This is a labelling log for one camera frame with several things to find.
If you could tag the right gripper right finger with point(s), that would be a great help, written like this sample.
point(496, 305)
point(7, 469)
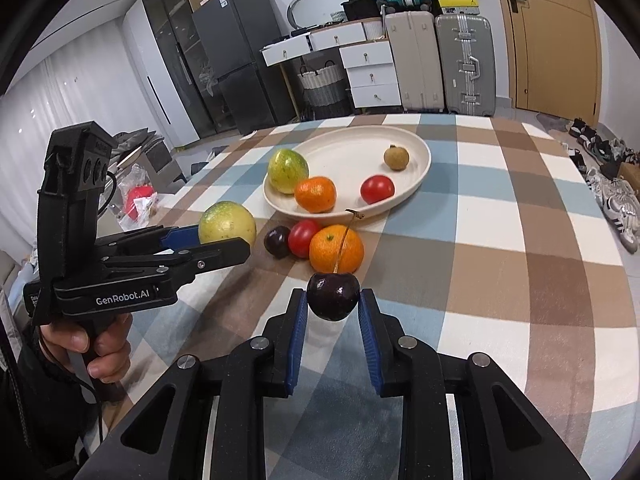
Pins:
point(502, 434)

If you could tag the red tomato behind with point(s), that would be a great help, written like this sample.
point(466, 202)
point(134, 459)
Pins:
point(300, 237)

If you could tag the brown longan fruit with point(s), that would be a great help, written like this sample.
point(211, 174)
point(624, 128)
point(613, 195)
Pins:
point(396, 158)

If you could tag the left hand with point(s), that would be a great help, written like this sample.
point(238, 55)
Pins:
point(112, 348)

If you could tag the black refrigerator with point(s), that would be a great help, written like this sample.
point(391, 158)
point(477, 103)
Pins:
point(233, 33)

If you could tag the red white plastic bag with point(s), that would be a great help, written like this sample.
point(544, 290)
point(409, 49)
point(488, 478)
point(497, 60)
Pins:
point(139, 199)

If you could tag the white drawer cabinet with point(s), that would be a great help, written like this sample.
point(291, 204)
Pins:
point(365, 53)

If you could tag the white sneakers on floor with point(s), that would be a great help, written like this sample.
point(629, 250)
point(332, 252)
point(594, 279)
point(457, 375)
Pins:
point(619, 205)

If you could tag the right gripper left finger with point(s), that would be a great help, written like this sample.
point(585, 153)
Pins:
point(206, 418)

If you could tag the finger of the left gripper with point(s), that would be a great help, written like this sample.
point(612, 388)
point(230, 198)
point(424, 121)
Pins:
point(176, 272)
point(154, 242)

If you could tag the wooden door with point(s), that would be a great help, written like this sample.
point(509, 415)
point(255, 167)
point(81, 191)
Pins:
point(555, 64)

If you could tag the beige suitcase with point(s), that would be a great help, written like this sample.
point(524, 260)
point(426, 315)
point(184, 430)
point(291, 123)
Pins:
point(416, 58)

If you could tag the yellow green passion fruit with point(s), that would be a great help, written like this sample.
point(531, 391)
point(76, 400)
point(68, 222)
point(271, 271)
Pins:
point(286, 169)

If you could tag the woven laundry basket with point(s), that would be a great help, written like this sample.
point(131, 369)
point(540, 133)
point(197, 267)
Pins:
point(324, 91)

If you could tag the checkered tablecloth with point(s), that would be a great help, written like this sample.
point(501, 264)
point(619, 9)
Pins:
point(501, 250)

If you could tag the silver suitcase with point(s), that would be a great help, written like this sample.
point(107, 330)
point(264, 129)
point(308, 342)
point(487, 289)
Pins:
point(467, 58)

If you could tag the red tomato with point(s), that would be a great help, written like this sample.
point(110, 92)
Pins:
point(377, 188)
point(300, 237)

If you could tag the orange mandarin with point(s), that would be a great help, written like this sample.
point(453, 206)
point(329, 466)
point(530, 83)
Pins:
point(336, 249)
point(316, 195)

